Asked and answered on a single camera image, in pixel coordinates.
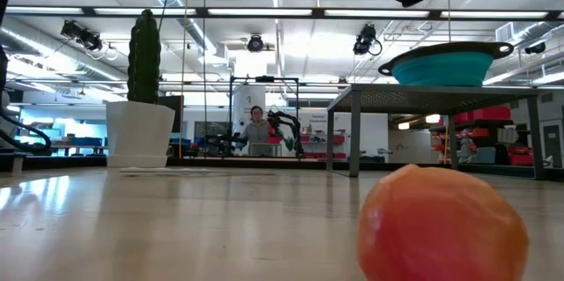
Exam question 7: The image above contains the black aluminium table frame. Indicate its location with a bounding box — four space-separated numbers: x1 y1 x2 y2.
0 155 564 181

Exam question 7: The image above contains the black monitor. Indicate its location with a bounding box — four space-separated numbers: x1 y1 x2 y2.
158 94 185 135

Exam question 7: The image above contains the yellow hanging cord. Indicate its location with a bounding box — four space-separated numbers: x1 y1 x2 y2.
178 0 190 159

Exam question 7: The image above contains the person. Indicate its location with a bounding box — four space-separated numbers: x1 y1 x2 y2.
235 105 283 158

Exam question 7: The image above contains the black overhead camera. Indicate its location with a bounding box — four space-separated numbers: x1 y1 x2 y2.
352 23 382 57

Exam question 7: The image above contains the green cactus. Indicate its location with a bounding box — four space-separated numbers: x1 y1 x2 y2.
126 8 162 105

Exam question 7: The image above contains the grey perforated metal shelf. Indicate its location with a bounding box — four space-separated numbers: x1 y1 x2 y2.
325 83 564 181

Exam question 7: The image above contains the blue collapsible bowl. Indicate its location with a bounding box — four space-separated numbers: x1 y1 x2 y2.
377 41 515 87

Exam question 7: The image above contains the small orange stemmed fruit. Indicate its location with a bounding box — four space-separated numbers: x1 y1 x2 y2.
357 164 530 281

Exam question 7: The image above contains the grey door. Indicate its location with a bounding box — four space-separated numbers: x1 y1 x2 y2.
542 124 563 168

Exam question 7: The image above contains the silver knife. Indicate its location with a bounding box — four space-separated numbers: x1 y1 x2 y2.
117 166 274 175

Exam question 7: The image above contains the black overhead light bar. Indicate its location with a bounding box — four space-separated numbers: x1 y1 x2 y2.
0 5 564 21

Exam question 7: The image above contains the shelf rack with red bins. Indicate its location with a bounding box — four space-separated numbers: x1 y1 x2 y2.
429 104 537 167

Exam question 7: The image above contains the white plant pot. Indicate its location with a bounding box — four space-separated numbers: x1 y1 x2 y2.
105 100 176 168

